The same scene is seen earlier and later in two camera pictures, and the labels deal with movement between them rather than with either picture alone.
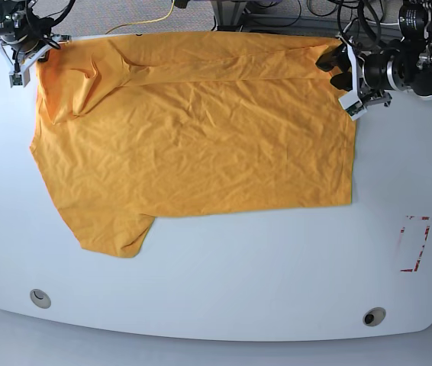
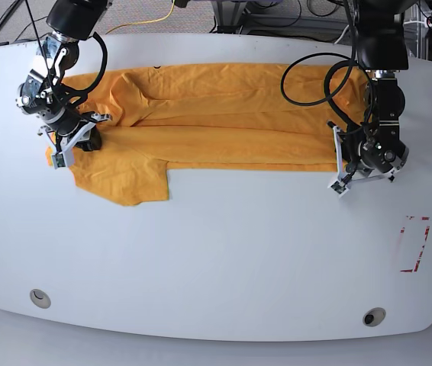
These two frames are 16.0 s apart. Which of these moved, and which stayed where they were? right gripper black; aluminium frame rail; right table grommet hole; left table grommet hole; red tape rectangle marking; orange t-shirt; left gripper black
Moved: orange t-shirt; left gripper black; right gripper black
Stayed: red tape rectangle marking; aluminium frame rail; right table grommet hole; left table grommet hole
